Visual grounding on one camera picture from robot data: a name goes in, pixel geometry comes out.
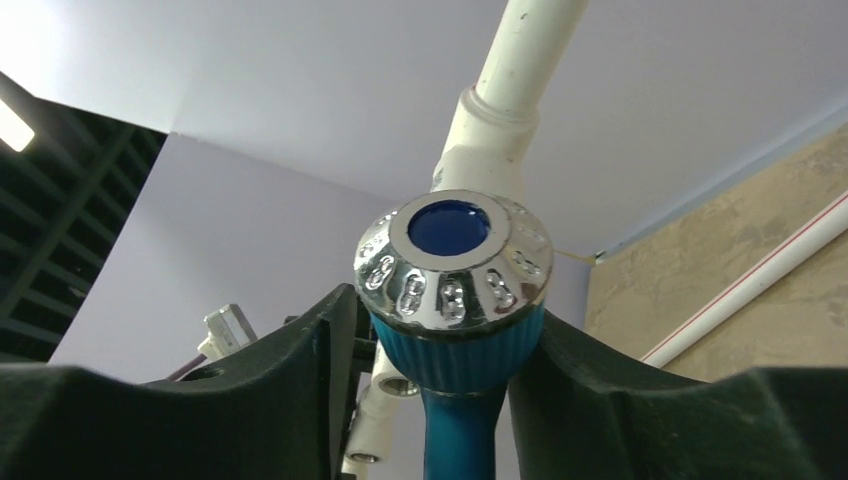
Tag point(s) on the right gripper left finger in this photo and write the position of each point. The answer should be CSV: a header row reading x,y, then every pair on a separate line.
x,y
277,409

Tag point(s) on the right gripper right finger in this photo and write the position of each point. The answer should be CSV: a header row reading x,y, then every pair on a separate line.
x,y
582,410

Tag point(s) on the blue faucet with chrome knob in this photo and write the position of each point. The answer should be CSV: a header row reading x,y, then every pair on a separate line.
x,y
455,283

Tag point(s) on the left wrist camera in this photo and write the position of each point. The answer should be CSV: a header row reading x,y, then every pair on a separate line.
x,y
228,331

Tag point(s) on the white PVC pipe frame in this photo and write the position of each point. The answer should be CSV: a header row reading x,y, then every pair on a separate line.
x,y
496,118

